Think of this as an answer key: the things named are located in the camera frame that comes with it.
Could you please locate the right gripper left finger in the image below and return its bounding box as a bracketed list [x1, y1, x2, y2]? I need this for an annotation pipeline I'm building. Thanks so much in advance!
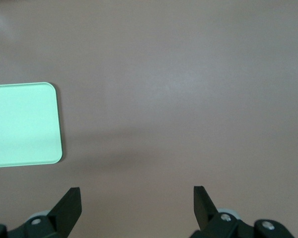
[8, 187, 82, 238]

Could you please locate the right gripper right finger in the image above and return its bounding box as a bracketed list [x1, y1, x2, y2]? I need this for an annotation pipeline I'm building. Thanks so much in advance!
[191, 185, 254, 238]

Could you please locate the light green rectangular tray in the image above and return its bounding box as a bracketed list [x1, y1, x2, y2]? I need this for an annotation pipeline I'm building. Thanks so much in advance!
[0, 82, 63, 169]

